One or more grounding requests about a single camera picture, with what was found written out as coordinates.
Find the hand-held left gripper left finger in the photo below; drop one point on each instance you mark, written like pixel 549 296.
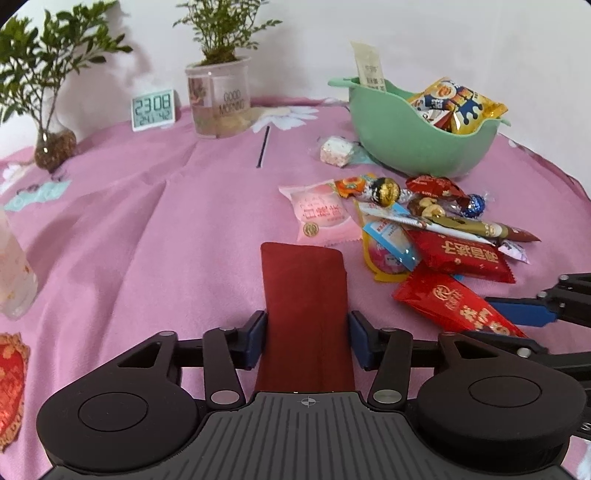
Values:
pixel 256 341

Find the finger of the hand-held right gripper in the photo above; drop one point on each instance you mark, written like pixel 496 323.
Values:
pixel 521 311
pixel 531 353

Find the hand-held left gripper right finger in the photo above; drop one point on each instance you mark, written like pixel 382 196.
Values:
pixel 360 341

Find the dark red packet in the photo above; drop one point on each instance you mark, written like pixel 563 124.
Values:
pixel 304 304

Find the red long packet gold print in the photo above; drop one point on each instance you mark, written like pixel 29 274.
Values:
pixel 443 297

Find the pink peach snack packet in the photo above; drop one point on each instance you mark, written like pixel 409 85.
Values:
pixel 318 212

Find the red foil candy wrapper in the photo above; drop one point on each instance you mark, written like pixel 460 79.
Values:
pixel 431 185

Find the green plastic bowl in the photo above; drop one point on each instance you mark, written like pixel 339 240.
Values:
pixel 406 143

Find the yellow snack bag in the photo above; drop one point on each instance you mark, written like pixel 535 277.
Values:
pixel 461 108

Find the beige snack packet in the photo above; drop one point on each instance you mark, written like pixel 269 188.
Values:
pixel 369 69

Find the small purple white wrapper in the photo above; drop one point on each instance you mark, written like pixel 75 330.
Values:
pixel 515 251

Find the red rectangular packet gold print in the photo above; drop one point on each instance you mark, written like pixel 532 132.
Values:
pixel 466 256

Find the yellow pink jelly pouch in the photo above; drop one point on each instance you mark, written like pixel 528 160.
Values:
pixel 383 265

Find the gold and white stick packet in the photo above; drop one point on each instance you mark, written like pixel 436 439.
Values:
pixel 461 227

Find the blue and white sachet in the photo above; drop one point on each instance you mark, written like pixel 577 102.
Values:
pixel 392 240

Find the blue foil chocolate ball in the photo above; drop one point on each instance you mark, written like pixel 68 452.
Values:
pixel 475 206

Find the pink floral tablecloth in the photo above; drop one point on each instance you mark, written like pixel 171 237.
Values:
pixel 161 240

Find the clear wrapped nut candy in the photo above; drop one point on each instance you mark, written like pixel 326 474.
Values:
pixel 427 207

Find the gold black chocolate ball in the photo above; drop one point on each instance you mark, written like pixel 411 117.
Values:
pixel 385 191

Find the orange candy packet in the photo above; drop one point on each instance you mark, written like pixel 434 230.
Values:
pixel 353 185

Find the white nougat candy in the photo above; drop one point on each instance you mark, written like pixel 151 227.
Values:
pixel 337 151

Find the plant in clear printed cup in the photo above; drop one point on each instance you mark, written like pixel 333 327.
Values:
pixel 221 106

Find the clear plastic bottle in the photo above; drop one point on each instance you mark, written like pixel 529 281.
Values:
pixel 16 277

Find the red gold round mat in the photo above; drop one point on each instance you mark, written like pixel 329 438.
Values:
pixel 11 387

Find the white digital clock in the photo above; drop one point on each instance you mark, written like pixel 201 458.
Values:
pixel 153 110

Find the leafy plant in glass vase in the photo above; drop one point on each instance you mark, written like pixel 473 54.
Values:
pixel 53 147

